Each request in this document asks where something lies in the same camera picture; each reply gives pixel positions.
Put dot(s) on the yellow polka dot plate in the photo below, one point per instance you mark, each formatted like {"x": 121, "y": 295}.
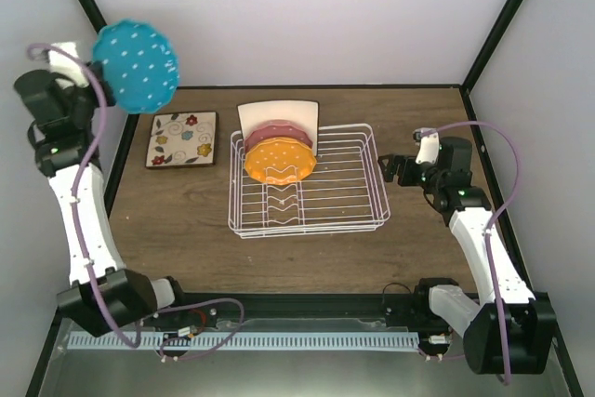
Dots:
{"x": 280, "y": 161}

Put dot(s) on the black front mounting rail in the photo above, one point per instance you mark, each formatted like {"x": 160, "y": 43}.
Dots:
{"x": 205, "y": 309}

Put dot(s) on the light blue slotted cable duct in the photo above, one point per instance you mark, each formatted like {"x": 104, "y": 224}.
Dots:
{"x": 152, "y": 341}

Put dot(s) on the blue polka dot plate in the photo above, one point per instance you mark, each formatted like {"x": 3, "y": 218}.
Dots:
{"x": 139, "y": 64}

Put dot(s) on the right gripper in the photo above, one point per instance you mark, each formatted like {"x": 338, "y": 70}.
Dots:
{"x": 396, "y": 160}

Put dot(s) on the cream square plate black rim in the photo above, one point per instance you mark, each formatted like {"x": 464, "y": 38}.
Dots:
{"x": 300, "y": 112}

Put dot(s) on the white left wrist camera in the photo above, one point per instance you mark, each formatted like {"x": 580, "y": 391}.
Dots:
{"x": 70, "y": 73}

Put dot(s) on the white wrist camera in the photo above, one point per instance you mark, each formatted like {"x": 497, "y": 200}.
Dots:
{"x": 428, "y": 142}
{"x": 70, "y": 73}

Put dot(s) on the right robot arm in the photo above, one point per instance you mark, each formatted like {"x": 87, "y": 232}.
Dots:
{"x": 507, "y": 330}

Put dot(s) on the black aluminium frame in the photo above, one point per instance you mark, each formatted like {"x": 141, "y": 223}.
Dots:
{"x": 308, "y": 307}

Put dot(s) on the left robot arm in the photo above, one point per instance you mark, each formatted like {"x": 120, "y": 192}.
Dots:
{"x": 104, "y": 295}

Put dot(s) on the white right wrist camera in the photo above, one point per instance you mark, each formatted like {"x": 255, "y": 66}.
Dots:
{"x": 428, "y": 142}

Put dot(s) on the pink polka dot plate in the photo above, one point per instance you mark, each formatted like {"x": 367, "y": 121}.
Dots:
{"x": 276, "y": 129}

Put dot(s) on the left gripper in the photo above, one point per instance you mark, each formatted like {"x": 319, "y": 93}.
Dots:
{"x": 109, "y": 99}

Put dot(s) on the white wire dish rack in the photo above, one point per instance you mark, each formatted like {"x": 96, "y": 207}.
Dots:
{"x": 345, "y": 192}

